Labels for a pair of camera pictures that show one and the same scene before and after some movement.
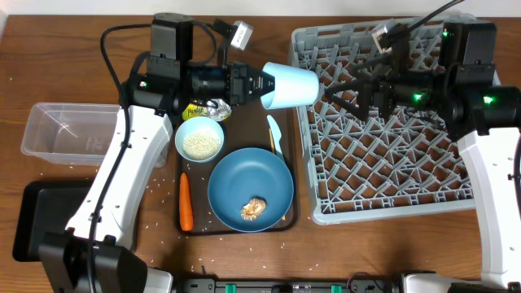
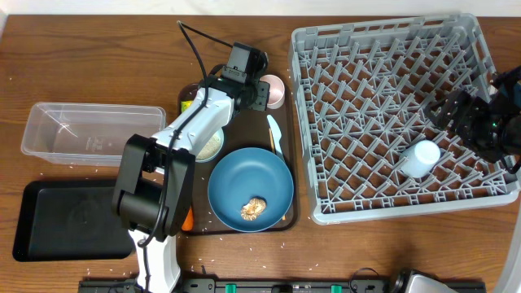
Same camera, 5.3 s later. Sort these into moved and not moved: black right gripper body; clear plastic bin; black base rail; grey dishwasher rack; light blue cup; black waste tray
Moved: light blue cup; black right gripper body
Not moved: black waste tray; grey dishwasher rack; clear plastic bin; black base rail
